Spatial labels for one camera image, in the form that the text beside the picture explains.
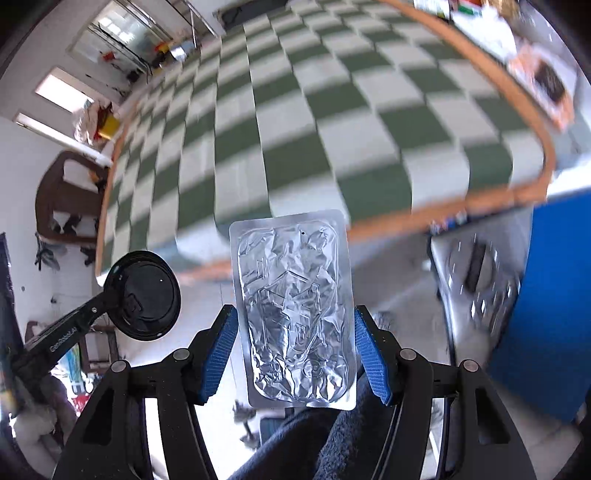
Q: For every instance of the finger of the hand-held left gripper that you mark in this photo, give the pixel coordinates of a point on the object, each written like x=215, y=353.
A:
x=92, y=314

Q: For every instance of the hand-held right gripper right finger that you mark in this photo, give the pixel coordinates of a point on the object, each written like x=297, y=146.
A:
x=372, y=361

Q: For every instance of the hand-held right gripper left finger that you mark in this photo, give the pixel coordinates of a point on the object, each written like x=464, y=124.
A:
x=217, y=356

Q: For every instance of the black cup lid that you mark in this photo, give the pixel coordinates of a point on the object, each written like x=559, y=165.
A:
x=143, y=295

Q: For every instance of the silver foil blister pack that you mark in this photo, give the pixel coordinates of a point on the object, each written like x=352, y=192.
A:
x=295, y=300

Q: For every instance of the wooden stool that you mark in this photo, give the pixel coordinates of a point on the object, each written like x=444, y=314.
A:
x=99, y=353

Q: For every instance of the white cloth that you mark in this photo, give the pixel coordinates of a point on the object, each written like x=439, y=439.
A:
x=39, y=429

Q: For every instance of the person's dark trousers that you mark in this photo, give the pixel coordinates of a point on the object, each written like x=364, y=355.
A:
x=323, y=443

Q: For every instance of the grey metal appliance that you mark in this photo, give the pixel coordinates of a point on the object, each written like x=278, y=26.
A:
x=457, y=286

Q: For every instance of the brown wooden chair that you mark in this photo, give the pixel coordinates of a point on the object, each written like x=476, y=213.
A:
x=46, y=198

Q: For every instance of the blue panel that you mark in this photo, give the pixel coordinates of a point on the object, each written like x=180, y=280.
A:
x=545, y=300

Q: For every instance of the yellow bag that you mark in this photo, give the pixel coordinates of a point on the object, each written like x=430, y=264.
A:
x=110, y=127

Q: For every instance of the round table with checked cloth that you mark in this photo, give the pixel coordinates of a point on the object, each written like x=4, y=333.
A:
x=300, y=115

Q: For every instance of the glass door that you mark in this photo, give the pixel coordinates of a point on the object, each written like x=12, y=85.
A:
x=120, y=32

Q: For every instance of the orange and dark box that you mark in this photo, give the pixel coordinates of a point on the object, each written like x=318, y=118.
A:
x=549, y=83

